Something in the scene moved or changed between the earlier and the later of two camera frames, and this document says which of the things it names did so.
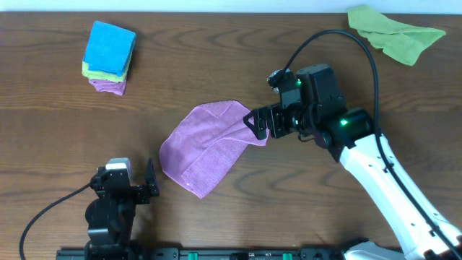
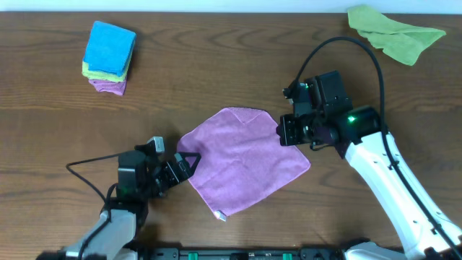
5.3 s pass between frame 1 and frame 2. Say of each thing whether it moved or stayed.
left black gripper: moved
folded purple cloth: stayed
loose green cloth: stayed
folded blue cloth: stayed
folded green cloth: stayed
